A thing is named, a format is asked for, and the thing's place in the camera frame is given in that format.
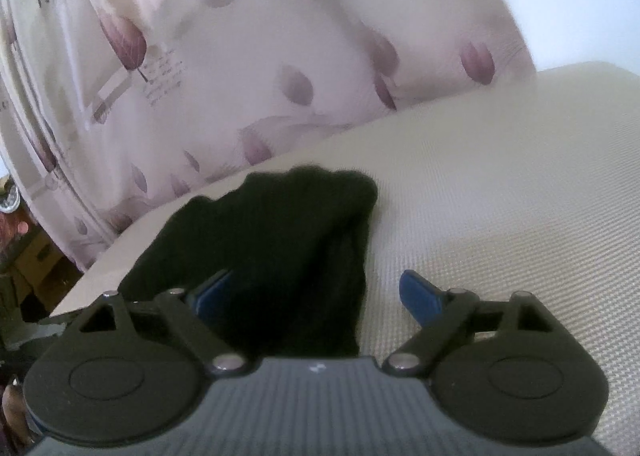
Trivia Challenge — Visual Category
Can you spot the leaf print curtain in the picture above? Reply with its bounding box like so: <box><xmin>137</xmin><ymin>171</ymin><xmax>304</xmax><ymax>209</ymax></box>
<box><xmin>0</xmin><ymin>0</ymin><xmax>539</xmax><ymax>273</ymax></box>

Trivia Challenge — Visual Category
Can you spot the black lace underwear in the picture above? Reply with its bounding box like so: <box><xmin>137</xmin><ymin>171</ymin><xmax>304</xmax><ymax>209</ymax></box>
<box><xmin>117</xmin><ymin>165</ymin><xmax>379</xmax><ymax>360</ymax></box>

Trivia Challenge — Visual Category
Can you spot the beige woven mattress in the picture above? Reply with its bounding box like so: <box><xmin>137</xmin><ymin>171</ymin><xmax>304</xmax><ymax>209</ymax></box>
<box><xmin>39</xmin><ymin>61</ymin><xmax>640</xmax><ymax>456</ymax></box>

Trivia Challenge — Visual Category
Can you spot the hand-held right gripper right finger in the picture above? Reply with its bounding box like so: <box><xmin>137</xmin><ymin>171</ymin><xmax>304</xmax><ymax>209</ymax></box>
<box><xmin>382</xmin><ymin>269</ymin><xmax>553</xmax><ymax>376</ymax></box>

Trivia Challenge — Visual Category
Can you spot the brown cardboard box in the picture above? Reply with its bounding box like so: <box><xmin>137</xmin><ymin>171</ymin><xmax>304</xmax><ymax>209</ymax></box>
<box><xmin>14</xmin><ymin>230</ymin><xmax>68</xmax><ymax>289</ymax></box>

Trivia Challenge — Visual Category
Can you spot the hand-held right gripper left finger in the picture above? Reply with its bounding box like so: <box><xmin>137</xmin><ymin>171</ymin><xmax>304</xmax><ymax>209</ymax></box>
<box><xmin>75</xmin><ymin>270</ymin><xmax>247</xmax><ymax>376</ymax></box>

